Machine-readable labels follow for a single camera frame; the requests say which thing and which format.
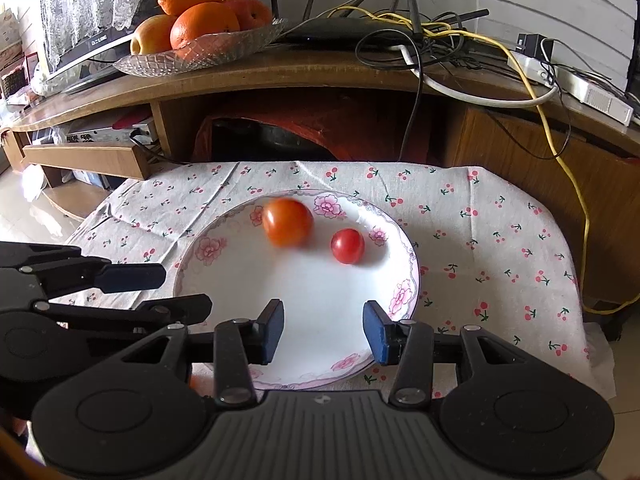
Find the red plastic bag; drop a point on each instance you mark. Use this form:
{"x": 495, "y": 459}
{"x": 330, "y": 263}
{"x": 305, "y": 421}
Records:
{"x": 348, "y": 131}

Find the front orange in bowl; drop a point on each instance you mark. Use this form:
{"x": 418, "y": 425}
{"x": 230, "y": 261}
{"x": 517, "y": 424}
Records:
{"x": 200, "y": 20}

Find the yellow apple in bowl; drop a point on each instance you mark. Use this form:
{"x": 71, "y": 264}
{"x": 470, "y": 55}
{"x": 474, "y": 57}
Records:
{"x": 152, "y": 35}

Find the black power adapter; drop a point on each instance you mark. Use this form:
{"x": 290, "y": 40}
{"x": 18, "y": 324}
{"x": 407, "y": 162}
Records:
{"x": 535, "y": 46}

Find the small red cherry tomato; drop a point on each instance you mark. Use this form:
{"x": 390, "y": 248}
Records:
{"x": 347, "y": 246}

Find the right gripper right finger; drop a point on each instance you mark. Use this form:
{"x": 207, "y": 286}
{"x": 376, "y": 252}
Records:
{"x": 409, "y": 345}

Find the television with lace cover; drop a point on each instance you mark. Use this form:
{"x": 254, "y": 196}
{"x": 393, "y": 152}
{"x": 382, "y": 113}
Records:
{"x": 76, "y": 30}

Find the black wifi router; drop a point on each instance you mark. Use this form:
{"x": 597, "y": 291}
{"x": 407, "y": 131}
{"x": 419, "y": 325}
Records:
{"x": 340, "y": 25}

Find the right orange in bowl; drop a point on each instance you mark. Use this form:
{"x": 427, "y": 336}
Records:
{"x": 250, "y": 13}

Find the white floral ceramic plate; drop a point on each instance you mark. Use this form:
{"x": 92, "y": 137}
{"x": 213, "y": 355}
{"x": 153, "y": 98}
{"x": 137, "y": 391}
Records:
{"x": 233, "y": 262}

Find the large red-orange tomato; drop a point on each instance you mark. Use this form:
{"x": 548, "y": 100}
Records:
{"x": 287, "y": 222}

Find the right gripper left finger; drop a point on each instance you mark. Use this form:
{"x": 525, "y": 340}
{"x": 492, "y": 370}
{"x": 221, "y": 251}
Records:
{"x": 239, "y": 343}

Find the cherry print tablecloth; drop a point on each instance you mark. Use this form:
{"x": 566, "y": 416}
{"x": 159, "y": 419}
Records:
{"x": 488, "y": 254}

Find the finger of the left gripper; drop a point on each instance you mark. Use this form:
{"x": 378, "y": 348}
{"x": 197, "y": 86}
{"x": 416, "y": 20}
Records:
{"x": 41, "y": 272}
{"x": 149, "y": 316}

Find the glass fruit bowl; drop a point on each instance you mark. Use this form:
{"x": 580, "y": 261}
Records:
{"x": 203, "y": 52}

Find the white power strip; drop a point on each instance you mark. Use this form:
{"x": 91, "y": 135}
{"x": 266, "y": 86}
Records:
{"x": 581, "y": 88}

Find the wooden TV stand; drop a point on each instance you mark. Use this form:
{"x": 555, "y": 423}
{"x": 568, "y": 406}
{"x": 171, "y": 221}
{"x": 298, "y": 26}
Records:
{"x": 583, "y": 167}

